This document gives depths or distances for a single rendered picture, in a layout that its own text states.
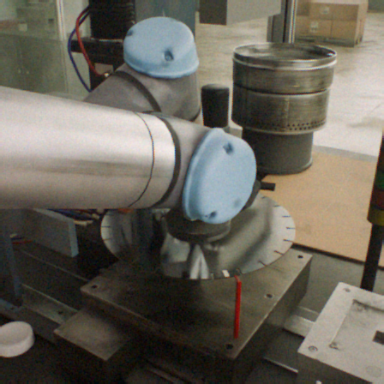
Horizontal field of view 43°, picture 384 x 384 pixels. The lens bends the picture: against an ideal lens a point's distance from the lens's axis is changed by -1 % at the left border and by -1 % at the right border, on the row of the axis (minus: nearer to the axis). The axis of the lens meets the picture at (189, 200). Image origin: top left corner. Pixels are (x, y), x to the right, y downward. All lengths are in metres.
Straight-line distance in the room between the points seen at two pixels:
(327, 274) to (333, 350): 0.43
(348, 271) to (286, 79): 0.56
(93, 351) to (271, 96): 0.89
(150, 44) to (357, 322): 0.47
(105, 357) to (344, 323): 0.35
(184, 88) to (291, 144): 0.98
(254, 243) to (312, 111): 0.73
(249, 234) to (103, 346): 0.29
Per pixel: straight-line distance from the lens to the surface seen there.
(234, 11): 1.10
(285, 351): 0.89
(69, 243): 0.79
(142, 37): 0.52
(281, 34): 1.83
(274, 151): 1.49
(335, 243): 1.20
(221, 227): 0.81
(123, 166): 0.33
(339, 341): 0.71
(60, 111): 0.31
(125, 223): 0.84
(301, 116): 1.43
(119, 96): 0.50
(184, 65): 0.51
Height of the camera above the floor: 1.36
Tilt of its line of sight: 27 degrees down
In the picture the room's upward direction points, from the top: straight up
